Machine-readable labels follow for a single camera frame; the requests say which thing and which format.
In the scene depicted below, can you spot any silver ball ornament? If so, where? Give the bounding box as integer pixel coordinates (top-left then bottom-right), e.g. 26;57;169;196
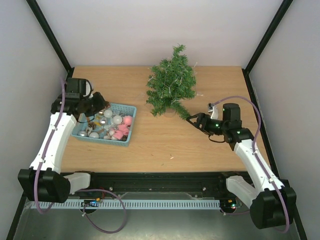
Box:
77;130;88;137

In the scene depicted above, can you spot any light blue plastic basket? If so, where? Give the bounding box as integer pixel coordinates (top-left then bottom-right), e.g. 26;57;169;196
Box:
71;103;137;147

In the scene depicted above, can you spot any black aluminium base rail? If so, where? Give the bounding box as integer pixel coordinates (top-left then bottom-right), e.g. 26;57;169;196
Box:
59;171;292;201

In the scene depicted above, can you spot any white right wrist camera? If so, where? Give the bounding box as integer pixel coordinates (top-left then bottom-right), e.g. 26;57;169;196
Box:
208;103;219;120

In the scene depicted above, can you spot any light blue cable duct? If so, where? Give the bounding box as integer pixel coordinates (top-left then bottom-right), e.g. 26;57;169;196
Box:
29;198;222;210

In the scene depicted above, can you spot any pink pompom ornament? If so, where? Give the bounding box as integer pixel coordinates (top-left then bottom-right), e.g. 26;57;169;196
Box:
123;115;134;126

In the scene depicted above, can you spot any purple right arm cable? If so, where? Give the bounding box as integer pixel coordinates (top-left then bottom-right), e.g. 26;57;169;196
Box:
209;95;291;234

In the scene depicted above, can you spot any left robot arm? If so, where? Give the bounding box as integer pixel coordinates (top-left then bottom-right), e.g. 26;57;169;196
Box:
17;77;106;203

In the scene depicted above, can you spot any white frosted ball ornament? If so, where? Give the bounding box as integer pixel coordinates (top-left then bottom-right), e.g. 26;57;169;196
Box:
103;109;113;118

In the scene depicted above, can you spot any pine cone ornament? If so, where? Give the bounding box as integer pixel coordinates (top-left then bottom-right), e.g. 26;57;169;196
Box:
103;101;111;109

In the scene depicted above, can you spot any clear fairy light string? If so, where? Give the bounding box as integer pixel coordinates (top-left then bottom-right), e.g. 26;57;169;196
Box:
147;59;205;108

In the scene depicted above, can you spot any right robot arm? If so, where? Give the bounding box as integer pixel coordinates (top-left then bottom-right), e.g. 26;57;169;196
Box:
186;103;297;232

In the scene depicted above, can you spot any wooden tree base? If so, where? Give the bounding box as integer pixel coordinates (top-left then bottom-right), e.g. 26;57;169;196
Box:
163;108;176;118

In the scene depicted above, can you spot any small green christmas tree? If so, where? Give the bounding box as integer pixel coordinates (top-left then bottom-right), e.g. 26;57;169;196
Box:
146;44;197;120

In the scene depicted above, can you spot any pink felt ornament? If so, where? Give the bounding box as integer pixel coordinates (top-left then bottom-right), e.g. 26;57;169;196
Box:
109;124;130;140

